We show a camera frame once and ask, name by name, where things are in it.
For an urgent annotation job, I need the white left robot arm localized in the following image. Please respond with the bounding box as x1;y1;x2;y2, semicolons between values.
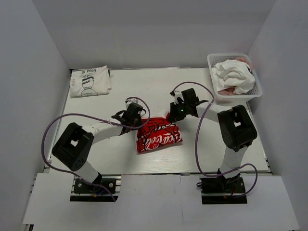
52;118;142;192

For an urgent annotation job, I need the white t-shirt with red-black print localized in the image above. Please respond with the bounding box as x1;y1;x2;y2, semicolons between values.
136;112;183;154

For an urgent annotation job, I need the folded white cartoon t-shirt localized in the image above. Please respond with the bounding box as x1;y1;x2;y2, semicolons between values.
69;65;112;98

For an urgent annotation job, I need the white perforated plastic basket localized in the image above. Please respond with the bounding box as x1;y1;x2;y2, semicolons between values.
207;53;262;103

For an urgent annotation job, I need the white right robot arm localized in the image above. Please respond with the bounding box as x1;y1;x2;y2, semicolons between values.
167;100;257;192

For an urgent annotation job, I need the crumpled white t-shirt in basket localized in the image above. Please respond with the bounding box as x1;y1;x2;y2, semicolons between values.
211;60;256;95

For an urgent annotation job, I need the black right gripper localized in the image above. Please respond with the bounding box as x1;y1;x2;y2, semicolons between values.
168;101;190;122

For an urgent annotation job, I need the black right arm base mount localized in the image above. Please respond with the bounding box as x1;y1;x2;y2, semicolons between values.
196;169;247;205

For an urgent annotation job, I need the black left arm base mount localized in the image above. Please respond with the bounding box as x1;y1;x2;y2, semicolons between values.
70;175;121;202

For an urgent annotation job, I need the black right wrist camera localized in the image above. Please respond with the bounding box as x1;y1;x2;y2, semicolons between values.
174;88;208;108

